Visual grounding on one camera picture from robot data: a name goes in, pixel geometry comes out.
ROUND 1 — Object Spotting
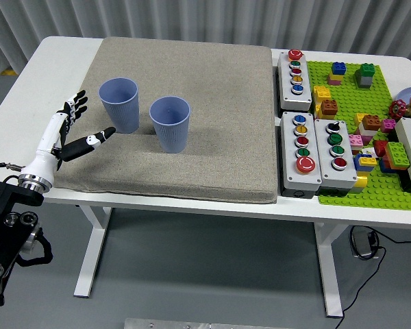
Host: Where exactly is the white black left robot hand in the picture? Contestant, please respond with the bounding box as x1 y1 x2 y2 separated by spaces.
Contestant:
20 89 116 188

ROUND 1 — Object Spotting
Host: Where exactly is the blue ribbed plastic cup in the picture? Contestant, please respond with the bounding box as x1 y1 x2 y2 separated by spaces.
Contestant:
149 96 192 154
98 77 139 134

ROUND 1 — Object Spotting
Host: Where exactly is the white table leg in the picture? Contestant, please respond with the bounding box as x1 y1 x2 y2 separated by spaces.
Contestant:
73 205 112 298
313 221 343 318

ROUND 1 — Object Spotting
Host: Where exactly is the grey-brown fabric mat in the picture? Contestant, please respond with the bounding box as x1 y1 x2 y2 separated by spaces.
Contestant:
51 36 279 205

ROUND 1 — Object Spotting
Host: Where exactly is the grey pleated curtain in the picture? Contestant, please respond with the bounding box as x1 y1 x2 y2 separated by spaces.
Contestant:
0 0 411 80

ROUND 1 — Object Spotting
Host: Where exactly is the grey five-button control box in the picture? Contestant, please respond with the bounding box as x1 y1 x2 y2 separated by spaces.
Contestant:
276 49 313 112
279 111 323 199

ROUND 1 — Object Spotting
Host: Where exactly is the brown toy brick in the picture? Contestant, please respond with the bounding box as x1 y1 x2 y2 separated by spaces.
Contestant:
320 99 339 116

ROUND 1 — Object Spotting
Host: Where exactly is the green studded baseplate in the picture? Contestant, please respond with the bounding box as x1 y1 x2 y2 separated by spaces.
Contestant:
304 60 411 212

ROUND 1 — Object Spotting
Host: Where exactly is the yellow round toy brick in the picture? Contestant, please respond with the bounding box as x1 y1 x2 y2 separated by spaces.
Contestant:
353 171 369 188

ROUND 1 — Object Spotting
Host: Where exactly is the grey toy brick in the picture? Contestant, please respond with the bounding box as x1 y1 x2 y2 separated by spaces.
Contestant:
354 70 374 89

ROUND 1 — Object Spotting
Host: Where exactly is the orange-brown toy brick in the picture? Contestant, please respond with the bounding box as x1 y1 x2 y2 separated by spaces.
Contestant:
362 114 381 131

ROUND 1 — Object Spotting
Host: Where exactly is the grey power adapter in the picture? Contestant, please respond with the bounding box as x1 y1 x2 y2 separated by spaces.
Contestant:
351 230 374 258

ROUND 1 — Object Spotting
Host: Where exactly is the red toy brick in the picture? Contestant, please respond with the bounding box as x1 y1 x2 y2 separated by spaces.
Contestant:
373 140 390 158

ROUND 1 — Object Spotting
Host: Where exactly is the large lime green toy brick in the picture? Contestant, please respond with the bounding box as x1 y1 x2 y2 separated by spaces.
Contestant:
385 141 411 168

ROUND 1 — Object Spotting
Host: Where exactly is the orange toy brick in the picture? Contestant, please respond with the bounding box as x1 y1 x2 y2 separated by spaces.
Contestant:
383 154 411 171

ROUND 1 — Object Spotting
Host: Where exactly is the red valve wheel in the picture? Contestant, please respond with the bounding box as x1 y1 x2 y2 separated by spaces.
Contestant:
388 99 408 120

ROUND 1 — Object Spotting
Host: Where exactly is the light blue plate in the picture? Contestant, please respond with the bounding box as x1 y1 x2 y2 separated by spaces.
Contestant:
396 86 411 108

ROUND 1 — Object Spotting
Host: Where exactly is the grey selector switch control box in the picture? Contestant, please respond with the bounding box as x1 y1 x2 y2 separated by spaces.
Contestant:
314 118 359 197

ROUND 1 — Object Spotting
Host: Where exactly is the black power cable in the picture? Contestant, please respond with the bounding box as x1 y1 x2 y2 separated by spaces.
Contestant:
335 225 411 329

